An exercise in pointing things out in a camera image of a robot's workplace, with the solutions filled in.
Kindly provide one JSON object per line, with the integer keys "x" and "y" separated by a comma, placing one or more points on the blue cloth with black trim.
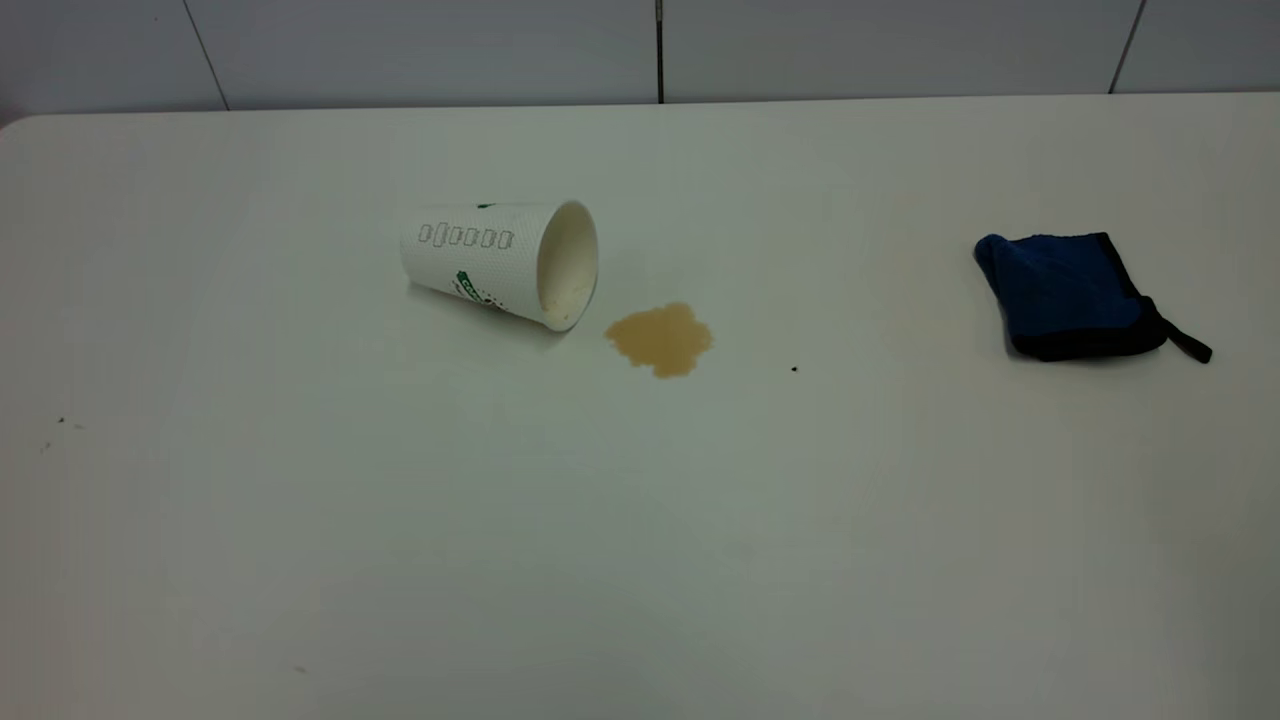
{"x": 1065, "y": 295}

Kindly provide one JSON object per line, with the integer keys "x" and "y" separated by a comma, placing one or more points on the white paper cup green logo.
{"x": 480, "y": 255}

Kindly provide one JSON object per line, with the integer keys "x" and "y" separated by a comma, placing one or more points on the brown coffee spill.
{"x": 660, "y": 338}

